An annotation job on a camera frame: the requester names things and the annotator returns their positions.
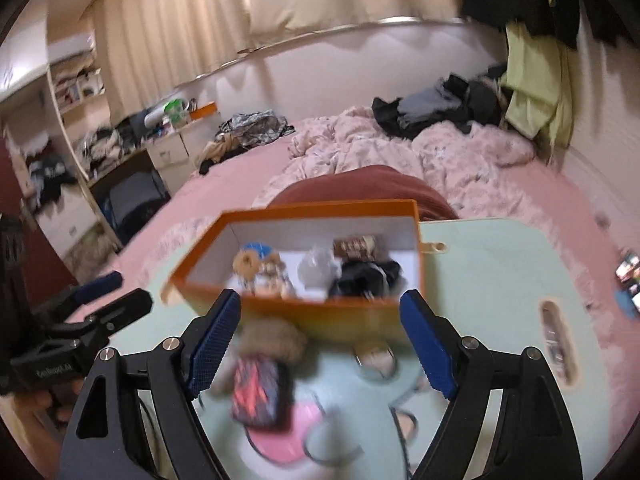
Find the dark red foil snack pack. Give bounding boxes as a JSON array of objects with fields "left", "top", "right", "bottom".
[{"left": 231, "top": 356, "right": 292, "bottom": 430}]

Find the brown fluffy pompom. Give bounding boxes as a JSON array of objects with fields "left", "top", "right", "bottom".
[{"left": 236, "top": 318, "right": 308, "bottom": 366}]

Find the black glossy cloth item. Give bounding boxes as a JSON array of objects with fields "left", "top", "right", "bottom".
[{"left": 328, "top": 260, "right": 401, "bottom": 300}]

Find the anime figure keychain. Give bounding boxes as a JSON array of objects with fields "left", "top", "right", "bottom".
[{"left": 253, "top": 260, "right": 296, "bottom": 299}]

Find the brown playing card box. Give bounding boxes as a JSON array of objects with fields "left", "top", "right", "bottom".
[{"left": 333, "top": 234, "right": 382, "bottom": 261}]

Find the orange gradient cardboard box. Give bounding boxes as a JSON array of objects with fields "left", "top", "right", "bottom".
[{"left": 163, "top": 200, "right": 424, "bottom": 342}]

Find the clear bubble wrap bundle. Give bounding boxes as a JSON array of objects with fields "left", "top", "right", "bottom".
[{"left": 297, "top": 246, "right": 342, "bottom": 289}]

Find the brown capybara plush blue cap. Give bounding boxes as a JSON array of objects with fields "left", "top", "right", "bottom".
[{"left": 232, "top": 243, "right": 283, "bottom": 282}]

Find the person's left hand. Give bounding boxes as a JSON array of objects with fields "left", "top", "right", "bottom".
[{"left": 13, "top": 391, "right": 73, "bottom": 422}]

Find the mint green lap table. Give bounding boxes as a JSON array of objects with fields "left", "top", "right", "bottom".
[{"left": 106, "top": 216, "right": 614, "bottom": 480}]

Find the smartphone on bed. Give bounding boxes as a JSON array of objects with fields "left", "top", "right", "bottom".
[{"left": 615, "top": 249, "right": 639, "bottom": 298}]

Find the pink floral duvet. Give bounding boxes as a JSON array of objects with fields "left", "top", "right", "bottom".
[{"left": 179, "top": 107, "right": 639, "bottom": 411}]

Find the dark red cushion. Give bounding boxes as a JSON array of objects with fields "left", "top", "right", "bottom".
[{"left": 267, "top": 165, "right": 459, "bottom": 221}]

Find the white desk with drawer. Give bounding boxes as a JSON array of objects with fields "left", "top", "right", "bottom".
[{"left": 88, "top": 113, "right": 222, "bottom": 197}]

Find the patterned grey clothes pile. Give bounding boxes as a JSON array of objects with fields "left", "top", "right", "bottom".
[{"left": 215, "top": 110, "right": 295, "bottom": 150}]

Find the pile of dark clothes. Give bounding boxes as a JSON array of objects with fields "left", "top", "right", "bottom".
[{"left": 371, "top": 63, "right": 513, "bottom": 140}]

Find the white shelf unit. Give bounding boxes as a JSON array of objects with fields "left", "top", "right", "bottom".
[{"left": 1, "top": 24, "right": 122, "bottom": 258}]

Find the lime green garment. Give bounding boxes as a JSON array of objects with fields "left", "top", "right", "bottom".
[{"left": 500, "top": 22, "right": 574, "bottom": 148}]

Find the beige curtain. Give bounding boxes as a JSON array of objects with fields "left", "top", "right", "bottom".
[{"left": 88, "top": 0, "right": 462, "bottom": 122}]

